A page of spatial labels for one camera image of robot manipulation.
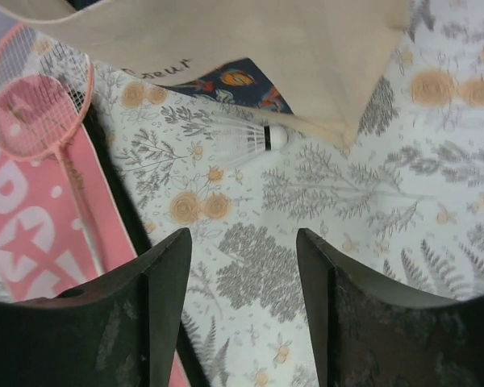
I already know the shuttlecock by tote bag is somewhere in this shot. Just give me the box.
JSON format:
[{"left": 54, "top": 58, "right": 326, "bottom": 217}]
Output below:
[{"left": 211, "top": 117, "right": 290, "bottom": 169}]

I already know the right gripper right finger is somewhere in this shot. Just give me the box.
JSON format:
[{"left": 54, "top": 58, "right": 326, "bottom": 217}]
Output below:
[{"left": 296, "top": 228, "right": 484, "bottom": 387}]

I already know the left pink badminton racket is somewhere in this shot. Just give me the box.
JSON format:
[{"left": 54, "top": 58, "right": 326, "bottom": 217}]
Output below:
[{"left": 0, "top": 23, "right": 101, "bottom": 260}]

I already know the floral tablecloth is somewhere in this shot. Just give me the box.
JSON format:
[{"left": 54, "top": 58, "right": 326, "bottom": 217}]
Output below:
[{"left": 0, "top": 0, "right": 484, "bottom": 387}]

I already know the beige canvas tote bag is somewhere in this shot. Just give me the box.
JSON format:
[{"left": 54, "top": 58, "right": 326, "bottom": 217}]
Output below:
[{"left": 0, "top": 1, "right": 411, "bottom": 148}]

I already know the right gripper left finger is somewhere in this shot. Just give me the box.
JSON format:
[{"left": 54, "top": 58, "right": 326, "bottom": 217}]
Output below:
[{"left": 0, "top": 228, "right": 192, "bottom": 386}]

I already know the pink racket cover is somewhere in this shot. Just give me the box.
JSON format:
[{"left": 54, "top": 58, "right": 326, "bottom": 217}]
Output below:
[{"left": 0, "top": 72, "right": 194, "bottom": 387}]

